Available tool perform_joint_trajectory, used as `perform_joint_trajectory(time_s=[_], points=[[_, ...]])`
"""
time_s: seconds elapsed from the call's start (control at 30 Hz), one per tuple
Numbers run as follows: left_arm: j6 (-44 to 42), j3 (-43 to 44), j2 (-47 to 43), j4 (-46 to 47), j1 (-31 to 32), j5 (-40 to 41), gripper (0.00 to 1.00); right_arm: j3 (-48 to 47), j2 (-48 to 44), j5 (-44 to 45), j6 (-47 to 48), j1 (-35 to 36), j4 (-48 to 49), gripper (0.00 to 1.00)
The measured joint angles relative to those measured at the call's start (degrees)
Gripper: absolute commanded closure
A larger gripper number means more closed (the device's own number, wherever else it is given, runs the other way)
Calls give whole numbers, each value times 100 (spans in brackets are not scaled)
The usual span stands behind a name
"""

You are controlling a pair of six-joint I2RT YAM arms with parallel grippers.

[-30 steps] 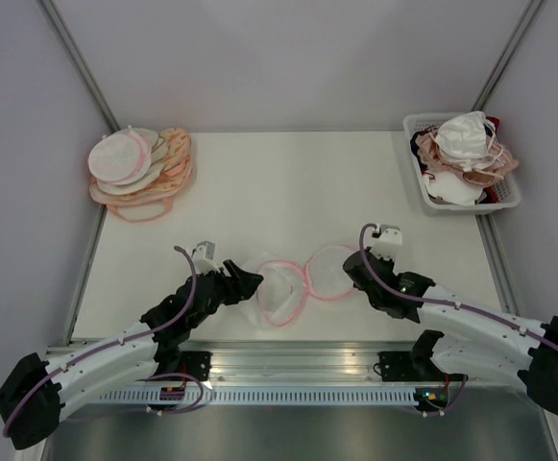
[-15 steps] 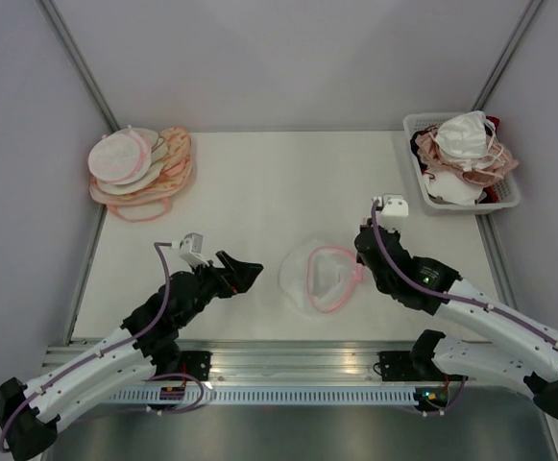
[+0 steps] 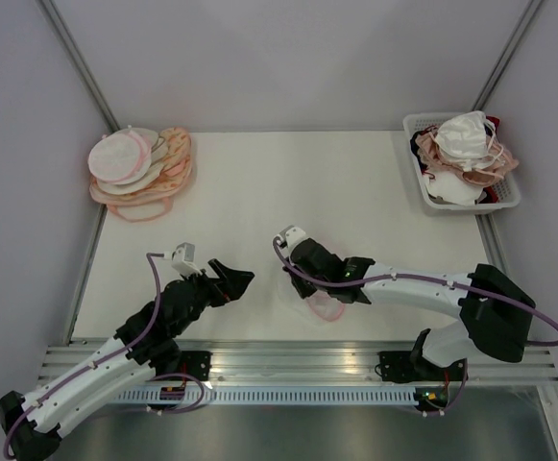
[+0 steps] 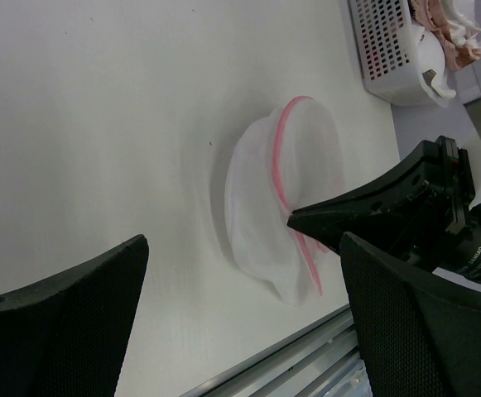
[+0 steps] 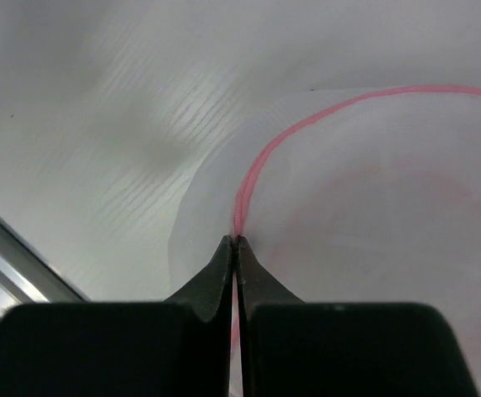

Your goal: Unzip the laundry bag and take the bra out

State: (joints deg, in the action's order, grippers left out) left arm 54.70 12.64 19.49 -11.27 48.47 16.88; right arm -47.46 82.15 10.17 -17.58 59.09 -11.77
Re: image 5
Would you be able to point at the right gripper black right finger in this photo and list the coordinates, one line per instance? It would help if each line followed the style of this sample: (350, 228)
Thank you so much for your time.
(292, 348)

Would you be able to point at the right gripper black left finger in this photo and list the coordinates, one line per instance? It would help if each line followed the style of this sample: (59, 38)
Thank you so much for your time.
(176, 347)

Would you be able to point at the white pink mesh laundry bag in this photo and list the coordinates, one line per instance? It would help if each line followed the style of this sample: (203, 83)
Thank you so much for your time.
(351, 195)

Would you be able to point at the aluminium front rail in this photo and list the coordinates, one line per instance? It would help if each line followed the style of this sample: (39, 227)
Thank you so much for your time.
(25, 278)

